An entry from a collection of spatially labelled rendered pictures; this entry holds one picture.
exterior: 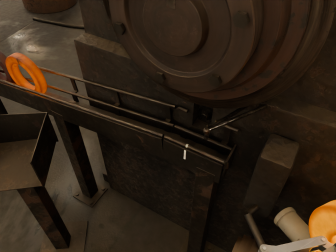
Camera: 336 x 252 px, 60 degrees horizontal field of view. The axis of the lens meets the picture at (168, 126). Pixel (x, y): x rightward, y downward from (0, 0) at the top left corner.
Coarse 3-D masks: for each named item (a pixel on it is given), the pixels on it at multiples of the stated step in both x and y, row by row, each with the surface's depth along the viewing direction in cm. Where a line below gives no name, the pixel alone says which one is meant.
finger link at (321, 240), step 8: (304, 240) 42; (312, 240) 42; (320, 240) 42; (264, 248) 41; (272, 248) 41; (280, 248) 41; (288, 248) 41; (296, 248) 41; (304, 248) 41; (312, 248) 43
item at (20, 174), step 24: (0, 120) 93; (24, 120) 94; (48, 120) 93; (0, 144) 100; (24, 144) 99; (48, 144) 92; (0, 168) 92; (24, 168) 91; (48, 168) 91; (24, 192) 100; (48, 216) 112; (48, 240) 135; (72, 240) 135
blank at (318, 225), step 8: (320, 208) 45; (328, 208) 43; (312, 216) 47; (320, 216) 45; (328, 216) 44; (312, 224) 48; (320, 224) 46; (328, 224) 44; (312, 232) 48; (320, 232) 46; (328, 232) 45; (328, 240) 45
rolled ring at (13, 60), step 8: (8, 56) 109; (16, 56) 107; (24, 56) 107; (8, 64) 112; (16, 64) 114; (24, 64) 106; (32, 64) 107; (16, 72) 116; (32, 72) 107; (40, 72) 109; (16, 80) 117; (24, 80) 119; (40, 80) 110; (32, 88) 117; (40, 88) 111
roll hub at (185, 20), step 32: (128, 0) 53; (160, 0) 47; (192, 0) 45; (224, 0) 44; (256, 0) 42; (128, 32) 56; (160, 32) 51; (192, 32) 48; (224, 32) 47; (256, 32) 44; (160, 64) 58; (192, 64) 54; (224, 64) 49
